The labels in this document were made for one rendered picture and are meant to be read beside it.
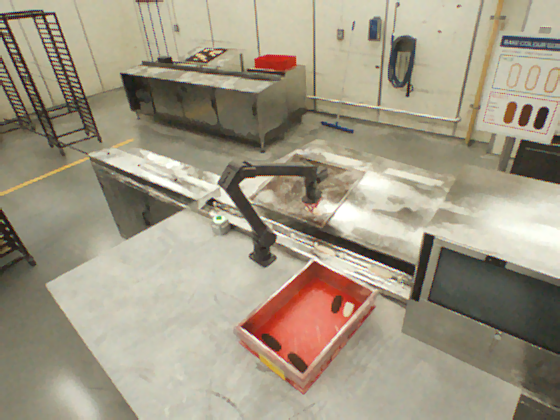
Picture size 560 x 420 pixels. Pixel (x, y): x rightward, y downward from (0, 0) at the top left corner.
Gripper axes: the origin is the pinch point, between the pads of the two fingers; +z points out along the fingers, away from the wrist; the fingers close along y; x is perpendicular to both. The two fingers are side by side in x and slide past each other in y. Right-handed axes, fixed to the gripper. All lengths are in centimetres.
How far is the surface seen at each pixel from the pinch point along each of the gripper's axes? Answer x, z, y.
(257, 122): -212, 81, -169
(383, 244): 39.1, 5.4, -0.5
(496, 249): 83, -41, 24
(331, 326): 42, 5, 48
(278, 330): 26, 3, 62
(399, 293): 57, 5, 21
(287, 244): 0.0, 5.4, 22.9
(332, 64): -209, 69, -339
